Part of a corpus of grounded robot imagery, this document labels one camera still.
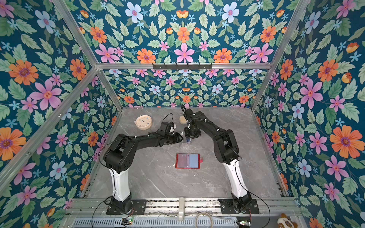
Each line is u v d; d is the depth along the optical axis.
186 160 0.91
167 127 0.80
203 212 0.72
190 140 0.93
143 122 1.08
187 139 0.96
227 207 0.73
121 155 0.53
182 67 0.93
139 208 0.73
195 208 0.75
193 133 0.86
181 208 0.70
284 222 0.67
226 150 0.58
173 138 0.89
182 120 1.07
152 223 0.77
